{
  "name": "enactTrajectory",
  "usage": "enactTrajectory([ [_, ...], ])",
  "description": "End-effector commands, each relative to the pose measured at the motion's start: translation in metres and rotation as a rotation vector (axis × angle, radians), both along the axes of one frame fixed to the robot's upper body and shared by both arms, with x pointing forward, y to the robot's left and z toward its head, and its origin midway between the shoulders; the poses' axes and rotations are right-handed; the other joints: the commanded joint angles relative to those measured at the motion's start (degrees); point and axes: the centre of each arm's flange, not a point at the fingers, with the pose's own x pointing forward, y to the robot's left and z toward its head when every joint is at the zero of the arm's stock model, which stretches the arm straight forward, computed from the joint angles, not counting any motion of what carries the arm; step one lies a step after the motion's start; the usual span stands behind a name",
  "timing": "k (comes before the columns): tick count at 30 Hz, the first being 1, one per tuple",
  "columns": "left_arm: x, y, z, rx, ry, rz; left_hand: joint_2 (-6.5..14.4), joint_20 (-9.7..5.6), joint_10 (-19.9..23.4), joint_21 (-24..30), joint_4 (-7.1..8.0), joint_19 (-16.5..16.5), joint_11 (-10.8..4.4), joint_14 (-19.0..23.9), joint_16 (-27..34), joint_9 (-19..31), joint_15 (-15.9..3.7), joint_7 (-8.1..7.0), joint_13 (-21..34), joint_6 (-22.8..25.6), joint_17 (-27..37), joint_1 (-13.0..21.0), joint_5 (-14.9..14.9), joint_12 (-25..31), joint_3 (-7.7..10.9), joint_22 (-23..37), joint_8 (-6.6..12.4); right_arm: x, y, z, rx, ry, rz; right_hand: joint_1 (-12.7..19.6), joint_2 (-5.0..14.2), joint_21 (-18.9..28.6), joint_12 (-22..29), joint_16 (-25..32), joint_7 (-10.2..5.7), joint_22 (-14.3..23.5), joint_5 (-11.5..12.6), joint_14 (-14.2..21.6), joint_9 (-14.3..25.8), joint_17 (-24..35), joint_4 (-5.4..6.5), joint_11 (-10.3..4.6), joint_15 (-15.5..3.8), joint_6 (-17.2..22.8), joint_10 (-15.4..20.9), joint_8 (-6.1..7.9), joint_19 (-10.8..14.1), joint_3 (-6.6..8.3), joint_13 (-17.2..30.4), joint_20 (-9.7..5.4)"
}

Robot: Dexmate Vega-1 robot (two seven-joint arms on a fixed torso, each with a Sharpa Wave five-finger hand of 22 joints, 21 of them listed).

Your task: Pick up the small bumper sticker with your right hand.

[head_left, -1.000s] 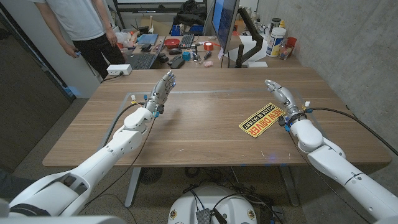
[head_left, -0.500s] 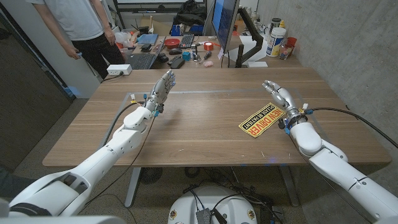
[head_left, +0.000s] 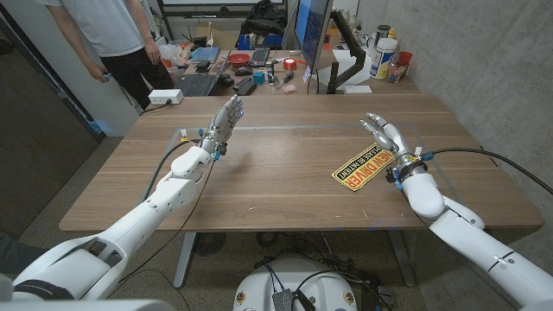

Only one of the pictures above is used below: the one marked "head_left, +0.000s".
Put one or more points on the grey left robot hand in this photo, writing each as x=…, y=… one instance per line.
x=222, y=123

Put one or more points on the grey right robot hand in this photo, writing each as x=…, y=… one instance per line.
x=391, y=136

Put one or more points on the yellow black bumper sticker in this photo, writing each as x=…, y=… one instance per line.
x=358, y=170

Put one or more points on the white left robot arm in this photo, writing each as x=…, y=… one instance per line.
x=129, y=224

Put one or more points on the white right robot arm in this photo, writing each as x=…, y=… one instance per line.
x=475, y=242

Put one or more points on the black power adapter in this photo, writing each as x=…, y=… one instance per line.
x=226, y=80

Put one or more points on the black glasses case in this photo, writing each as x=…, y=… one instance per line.
x=247, y=88

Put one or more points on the grey open laptop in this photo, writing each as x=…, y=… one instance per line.
x=196, y=84

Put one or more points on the black computer mouse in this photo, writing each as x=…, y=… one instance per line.
x=243, y=71

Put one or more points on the white flat box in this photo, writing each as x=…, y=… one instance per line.
x=357, y=89

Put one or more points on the small blue cube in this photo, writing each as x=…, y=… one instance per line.
x=258, y=78

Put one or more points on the small black device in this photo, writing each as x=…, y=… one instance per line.
x=202, y=66

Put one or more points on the white power strip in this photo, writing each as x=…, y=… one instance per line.
x=165, y=97

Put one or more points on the red bowl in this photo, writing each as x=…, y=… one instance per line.
x=239, y=60

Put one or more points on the silver metal stand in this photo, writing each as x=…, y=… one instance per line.
x=272, y=74

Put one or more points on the blue notebook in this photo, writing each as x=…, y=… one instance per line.
x=205, y=54

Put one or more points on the red topped clear jar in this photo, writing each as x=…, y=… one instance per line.
x=399, y=65

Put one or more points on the small pink packet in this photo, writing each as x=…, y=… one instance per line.
x=289, y=88

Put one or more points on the black keyboard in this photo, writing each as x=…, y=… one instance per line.
x=259, y=57

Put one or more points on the white wipes canister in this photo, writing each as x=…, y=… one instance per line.
x=382, y=58

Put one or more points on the white paper sheet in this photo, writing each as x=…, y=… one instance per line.
x=345, y=62

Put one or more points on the clear plastic bag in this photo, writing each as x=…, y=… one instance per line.
x=169, y=52

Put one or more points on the red tape roll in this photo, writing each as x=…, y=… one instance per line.
x=290, y=64

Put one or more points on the white note on monitor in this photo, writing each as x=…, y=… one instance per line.
x=306, y=74

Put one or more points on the orange black small tool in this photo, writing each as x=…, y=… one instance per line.
x=301, y=61

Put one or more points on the yellow capped bottle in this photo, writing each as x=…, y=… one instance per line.
x=392, y=33

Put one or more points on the dark lidded bottle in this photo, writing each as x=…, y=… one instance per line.
x=381, y=32

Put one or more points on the black backpack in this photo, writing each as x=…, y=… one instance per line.
x=263, y=17

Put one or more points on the black round grille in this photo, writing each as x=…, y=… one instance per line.
x=209, y=243

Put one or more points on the black computer monitor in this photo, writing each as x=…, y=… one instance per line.
x=312, y=30

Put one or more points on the person in grey shirt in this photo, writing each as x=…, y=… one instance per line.
x=108, y=26

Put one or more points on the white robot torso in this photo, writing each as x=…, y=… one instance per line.
x=298, y=276

